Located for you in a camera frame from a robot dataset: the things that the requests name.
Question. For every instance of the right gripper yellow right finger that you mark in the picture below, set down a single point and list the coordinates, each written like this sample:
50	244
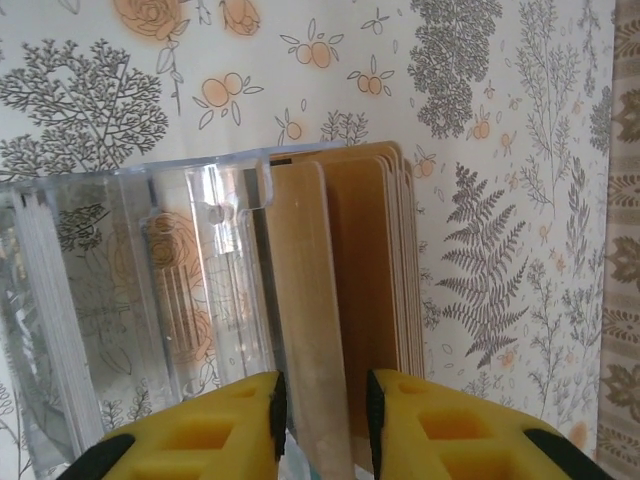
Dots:
450	440

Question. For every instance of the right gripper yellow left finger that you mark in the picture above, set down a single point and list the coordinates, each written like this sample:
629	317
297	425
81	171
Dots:
200	440

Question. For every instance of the clear acrylic card organizer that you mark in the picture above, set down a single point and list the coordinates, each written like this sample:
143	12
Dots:
125	250

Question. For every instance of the orange card stack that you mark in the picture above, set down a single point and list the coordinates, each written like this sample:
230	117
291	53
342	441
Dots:
370	250

